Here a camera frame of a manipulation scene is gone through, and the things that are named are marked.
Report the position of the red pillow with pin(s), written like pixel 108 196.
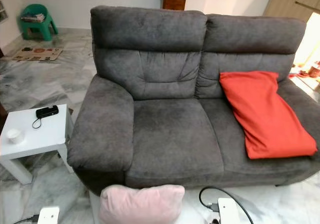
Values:
pixel 265 114

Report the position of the patterned floor mat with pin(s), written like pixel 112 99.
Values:
pixel 37 53

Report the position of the pink cat face pillow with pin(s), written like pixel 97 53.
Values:
pixel 142 204

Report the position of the grey two-seat fabric sofa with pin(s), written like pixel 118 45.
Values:
pixel 180 114

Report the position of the dark wooden furniture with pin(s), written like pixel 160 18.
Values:
pixel 2 116

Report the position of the white cup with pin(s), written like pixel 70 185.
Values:
pixel 16 135

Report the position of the white side table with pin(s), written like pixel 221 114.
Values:
pixel 42 134

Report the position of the green plastic stool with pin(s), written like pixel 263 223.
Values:
pixel 39 28

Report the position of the frosted louvre window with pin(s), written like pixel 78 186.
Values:
pixel 2 12

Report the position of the stack of books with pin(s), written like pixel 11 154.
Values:
pixel 33 17

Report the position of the small brown wooden cabinet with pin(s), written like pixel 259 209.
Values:
pixel 174 2

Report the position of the light wooden door panel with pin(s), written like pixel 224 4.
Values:
pixel 290 2

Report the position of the brown ceramic jar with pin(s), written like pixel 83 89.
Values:
pixel 314 71

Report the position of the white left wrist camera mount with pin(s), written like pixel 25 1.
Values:
pixel 49 215

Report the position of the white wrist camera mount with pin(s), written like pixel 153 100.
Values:
pixel 49 215
pixel 228 210

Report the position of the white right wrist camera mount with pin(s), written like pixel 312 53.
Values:
pixel 228 210

